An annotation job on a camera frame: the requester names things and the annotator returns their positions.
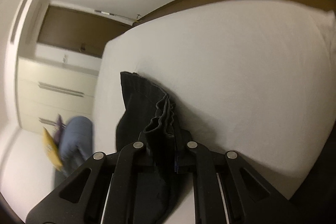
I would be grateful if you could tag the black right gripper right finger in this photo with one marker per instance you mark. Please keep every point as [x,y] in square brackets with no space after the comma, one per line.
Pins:
[227,189]

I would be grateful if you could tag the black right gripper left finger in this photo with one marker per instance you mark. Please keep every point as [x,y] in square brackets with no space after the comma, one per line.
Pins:
[99,191]

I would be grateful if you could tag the black denim pants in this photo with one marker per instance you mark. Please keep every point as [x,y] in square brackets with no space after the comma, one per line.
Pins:
[150,117]

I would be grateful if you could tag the yellow cushion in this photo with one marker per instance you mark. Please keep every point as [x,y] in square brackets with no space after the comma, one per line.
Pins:
[51,150]

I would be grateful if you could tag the blue folded quilt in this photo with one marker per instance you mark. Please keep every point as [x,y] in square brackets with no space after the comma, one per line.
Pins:
[75,148]

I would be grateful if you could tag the purple cushion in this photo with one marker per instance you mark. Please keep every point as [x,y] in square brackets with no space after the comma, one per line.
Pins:
[58,130]

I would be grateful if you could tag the white bed mattress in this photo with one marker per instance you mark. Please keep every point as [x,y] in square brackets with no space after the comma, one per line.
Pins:
[255,76]

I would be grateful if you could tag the cream wardrobe cabinet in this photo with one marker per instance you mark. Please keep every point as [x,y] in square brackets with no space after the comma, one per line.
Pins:
[47,89]

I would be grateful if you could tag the brown wooden door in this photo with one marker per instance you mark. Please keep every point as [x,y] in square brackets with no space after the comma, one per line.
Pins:
[79,31]

